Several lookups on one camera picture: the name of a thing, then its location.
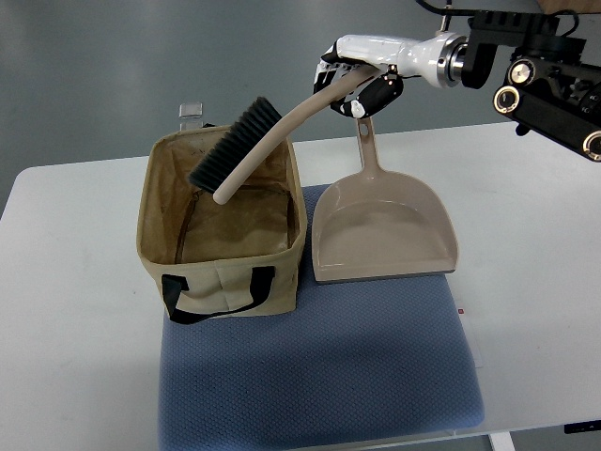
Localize wooden box corner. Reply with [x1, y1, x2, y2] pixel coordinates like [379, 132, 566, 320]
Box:
[536, 0, 601, 14]

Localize yellow fabric bag black handle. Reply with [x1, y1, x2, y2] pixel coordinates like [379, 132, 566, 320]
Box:
[136, 126, 308, 324]

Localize blue cushion mat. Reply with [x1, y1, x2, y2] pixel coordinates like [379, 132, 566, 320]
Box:
[157, 183, 485, 451]

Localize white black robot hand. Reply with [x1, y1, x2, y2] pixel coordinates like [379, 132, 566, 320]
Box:
[314, 32, 468, 119]

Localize black table control panel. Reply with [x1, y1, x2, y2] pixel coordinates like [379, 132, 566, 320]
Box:
[563, 420, 601, 434]

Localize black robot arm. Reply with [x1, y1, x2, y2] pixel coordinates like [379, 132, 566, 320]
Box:
[420, 1, 600, 163]

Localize pink hand broom black bristles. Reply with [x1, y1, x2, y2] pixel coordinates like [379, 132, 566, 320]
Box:
[188, 65, 379, 205]

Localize pink plastic dustpan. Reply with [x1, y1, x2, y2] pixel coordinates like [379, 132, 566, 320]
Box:
[311, 118, 458, 283]

